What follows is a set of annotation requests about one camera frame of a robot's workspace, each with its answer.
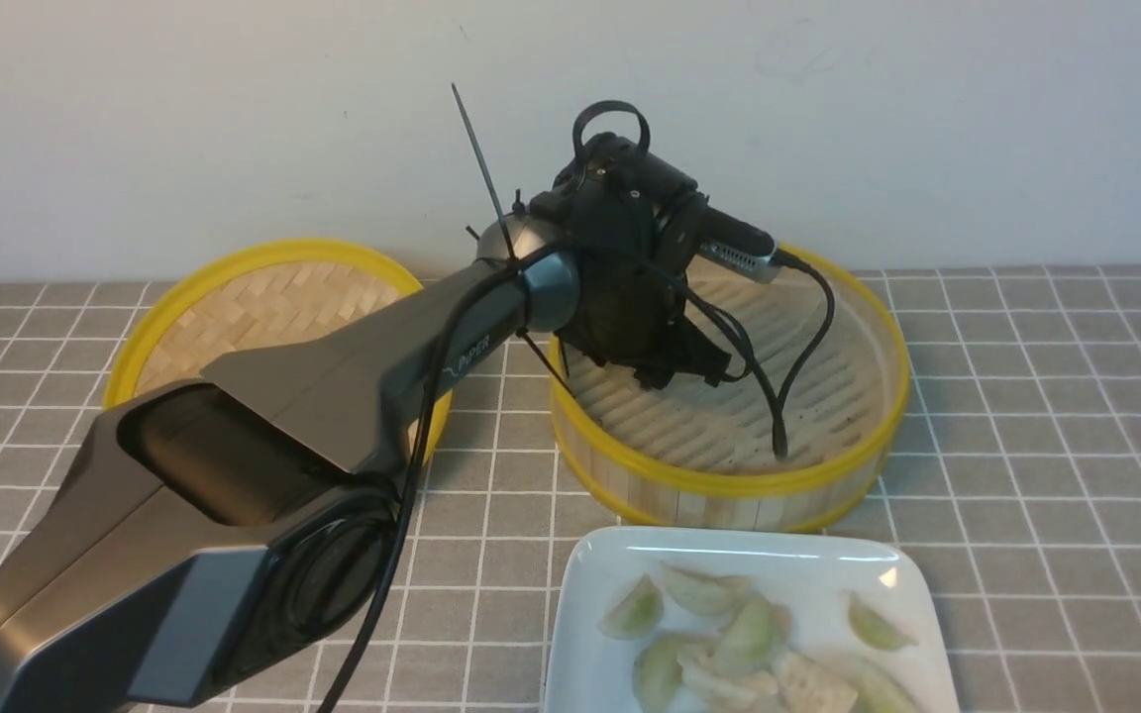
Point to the white dumpling plate centre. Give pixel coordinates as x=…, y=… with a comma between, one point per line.
x=755, y=691

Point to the beige dumpling plate bottom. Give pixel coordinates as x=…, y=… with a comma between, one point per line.
x=807, y=686

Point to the green dumpling plate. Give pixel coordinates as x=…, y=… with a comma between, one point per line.
x=636, y=614
x=873, y=629
x=877, y=690
x=657, y=675

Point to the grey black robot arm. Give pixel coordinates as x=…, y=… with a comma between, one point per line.
x=216, y=526

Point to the green dumpling plate bottom right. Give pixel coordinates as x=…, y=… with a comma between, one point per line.
x=877, y=690

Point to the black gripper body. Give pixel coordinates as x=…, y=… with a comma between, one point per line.
x=630, y=316

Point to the white square plate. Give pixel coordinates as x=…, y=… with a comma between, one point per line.
x=589, y=672

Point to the yellow rimmed bamboo steamer lid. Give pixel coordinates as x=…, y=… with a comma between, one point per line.
x=263, y=307

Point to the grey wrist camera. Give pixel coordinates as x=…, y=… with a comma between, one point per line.
x=734, y=248

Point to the black zip tie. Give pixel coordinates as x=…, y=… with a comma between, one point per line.
x=481, y=168

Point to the pale dumpling plate top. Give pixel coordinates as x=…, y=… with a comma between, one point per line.
x=702, y=593

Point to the yellow rimmed bamboo steamer basket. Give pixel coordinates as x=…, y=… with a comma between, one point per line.
x=702, y=457

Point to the green dumpling plate bottom left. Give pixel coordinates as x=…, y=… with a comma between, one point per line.
x=657, y=675

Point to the green steamed dumpling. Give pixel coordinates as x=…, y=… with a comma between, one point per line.
x=749, y=640

